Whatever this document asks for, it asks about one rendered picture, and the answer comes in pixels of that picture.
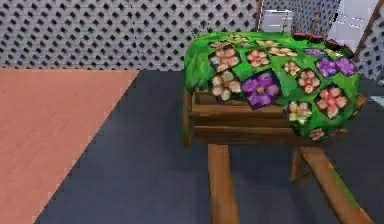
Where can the brown wooden table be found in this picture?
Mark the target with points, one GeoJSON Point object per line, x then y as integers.
{"type": "Point", "coordinates": [220, 115]}

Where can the green flowered cloth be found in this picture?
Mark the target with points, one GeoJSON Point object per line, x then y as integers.
{"type": "Point", "coordinates": [280, 66]}

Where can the dark red candle holder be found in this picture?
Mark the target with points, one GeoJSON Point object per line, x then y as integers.
{"type": "Point", "coordinates": [298, 32]}
{"type": "Point", "coordinates": [333, 43]}
{"type": "Point", "coordinates": [316, 34]}

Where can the white framed window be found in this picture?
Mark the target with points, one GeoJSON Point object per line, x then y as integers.
{"type": "Point", "coordinates": [346, 23]}

